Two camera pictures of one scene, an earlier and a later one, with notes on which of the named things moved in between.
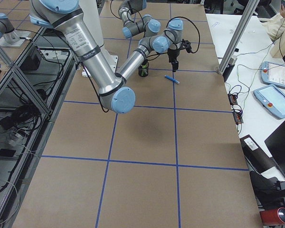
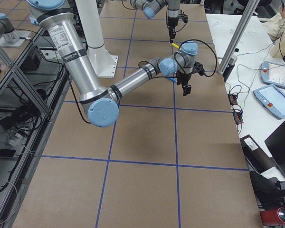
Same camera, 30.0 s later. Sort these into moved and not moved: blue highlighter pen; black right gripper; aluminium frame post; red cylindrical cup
Moved: black right gripper
Not moved: red cylindrical cup; blue highlighter pen; aluminium frame post
